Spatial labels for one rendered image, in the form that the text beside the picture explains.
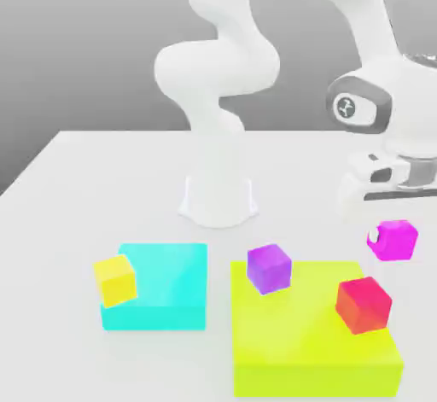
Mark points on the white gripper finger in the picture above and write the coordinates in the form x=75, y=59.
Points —
x=374, y=234

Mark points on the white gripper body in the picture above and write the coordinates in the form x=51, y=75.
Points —
x=355, y=204

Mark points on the small magenta cube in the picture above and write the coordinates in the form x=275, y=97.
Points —
x=396, y=241

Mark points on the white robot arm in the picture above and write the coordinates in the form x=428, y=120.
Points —
x=218, y=67

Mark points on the small red cube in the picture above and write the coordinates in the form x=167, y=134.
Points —
x=363, y=304

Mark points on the small purple cube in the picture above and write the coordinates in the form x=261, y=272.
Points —
x=269, y=269

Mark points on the small yellow cube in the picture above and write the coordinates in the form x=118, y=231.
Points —
x=116, y=280

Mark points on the large lime box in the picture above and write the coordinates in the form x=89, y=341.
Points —
x=307, y=347

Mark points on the large cyan box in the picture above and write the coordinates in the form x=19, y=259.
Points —
x=170, y=282

